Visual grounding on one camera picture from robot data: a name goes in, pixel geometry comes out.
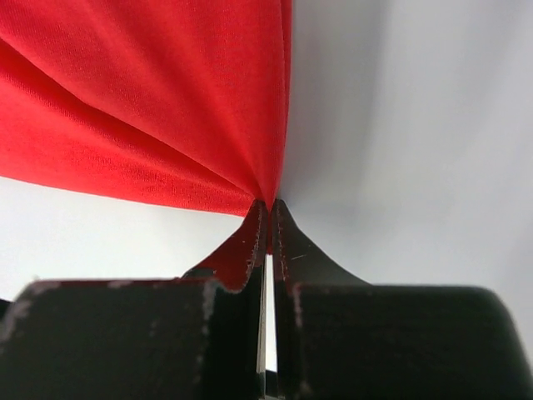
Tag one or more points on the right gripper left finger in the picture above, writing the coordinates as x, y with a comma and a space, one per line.
200, 336

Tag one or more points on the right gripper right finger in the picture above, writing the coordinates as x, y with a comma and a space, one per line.
340, 337

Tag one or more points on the red tank top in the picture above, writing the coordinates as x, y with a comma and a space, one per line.
175, 103

